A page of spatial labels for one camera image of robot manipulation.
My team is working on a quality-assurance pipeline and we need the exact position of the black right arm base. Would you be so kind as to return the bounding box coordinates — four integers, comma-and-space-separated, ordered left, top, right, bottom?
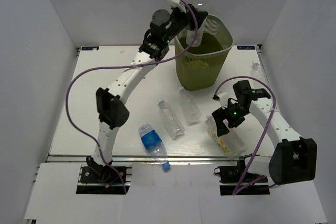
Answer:
214, 161, 270, 196

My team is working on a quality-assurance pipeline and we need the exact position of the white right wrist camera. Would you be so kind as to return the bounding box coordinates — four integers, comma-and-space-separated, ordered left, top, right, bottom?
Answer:
213, 91, 228, 109

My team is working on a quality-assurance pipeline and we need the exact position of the blue label water bottle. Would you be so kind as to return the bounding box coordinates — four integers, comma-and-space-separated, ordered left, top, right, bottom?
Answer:
139, 124, 171, 172

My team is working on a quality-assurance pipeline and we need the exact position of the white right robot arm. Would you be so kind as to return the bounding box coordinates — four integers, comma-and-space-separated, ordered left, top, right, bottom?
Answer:
212, 80, 317, 185

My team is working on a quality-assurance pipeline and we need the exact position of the left blue table sticker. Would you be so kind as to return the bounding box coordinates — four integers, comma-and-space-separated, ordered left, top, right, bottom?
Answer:
81, 46, 99, 51

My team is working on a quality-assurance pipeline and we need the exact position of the blue table sticker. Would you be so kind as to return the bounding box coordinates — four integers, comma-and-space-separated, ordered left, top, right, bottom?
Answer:
81, 46, 99, 51
237, 45, 256, 50

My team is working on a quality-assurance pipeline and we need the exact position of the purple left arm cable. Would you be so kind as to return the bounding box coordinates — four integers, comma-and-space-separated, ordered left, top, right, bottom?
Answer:
65, 0, 200, 194

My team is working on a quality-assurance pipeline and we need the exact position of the olive green mesh bin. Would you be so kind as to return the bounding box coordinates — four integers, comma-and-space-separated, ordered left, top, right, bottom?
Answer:
175, 15, 234, 91

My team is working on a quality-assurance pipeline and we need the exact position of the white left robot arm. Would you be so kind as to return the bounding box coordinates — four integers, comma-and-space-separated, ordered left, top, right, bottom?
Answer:
86, 7, 208, 182

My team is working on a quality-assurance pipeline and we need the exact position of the clear crumpled bottle centre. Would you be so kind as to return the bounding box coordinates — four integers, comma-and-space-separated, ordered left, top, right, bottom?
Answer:
178, 87, 201, 125

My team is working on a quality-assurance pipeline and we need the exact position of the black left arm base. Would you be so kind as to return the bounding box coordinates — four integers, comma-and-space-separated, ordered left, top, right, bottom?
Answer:
76, 165, 132, 195

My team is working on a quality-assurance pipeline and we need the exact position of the clear bottle white cap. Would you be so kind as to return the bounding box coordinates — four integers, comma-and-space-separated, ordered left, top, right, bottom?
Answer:
186, 0, 208, 47

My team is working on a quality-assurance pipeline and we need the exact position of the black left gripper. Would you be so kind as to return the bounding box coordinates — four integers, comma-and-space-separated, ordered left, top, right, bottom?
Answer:
164, 3, 208, 44

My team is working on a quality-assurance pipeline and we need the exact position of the square bottle yellow label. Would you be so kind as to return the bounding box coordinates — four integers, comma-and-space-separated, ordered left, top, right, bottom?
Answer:
206, 114, 247, 159

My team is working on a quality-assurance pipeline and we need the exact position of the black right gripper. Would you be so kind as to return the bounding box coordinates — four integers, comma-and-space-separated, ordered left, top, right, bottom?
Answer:
212, 101, 249, 136

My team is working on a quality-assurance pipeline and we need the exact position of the clear bottle far right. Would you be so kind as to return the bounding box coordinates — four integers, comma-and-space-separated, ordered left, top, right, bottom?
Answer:
250, 61, 266, 82

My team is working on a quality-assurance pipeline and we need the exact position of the aluminium table front rail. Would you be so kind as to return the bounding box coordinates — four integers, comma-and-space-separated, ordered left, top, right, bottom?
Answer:
46, 154, 271, 164

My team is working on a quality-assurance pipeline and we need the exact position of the right blue table sticker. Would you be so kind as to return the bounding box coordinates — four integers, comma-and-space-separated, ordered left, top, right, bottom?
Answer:
237, 45, 256, 50

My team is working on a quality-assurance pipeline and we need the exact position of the clear crumpled bottle centre-left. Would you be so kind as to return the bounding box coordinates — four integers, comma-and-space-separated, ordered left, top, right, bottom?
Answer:
157, 99, 185, 140

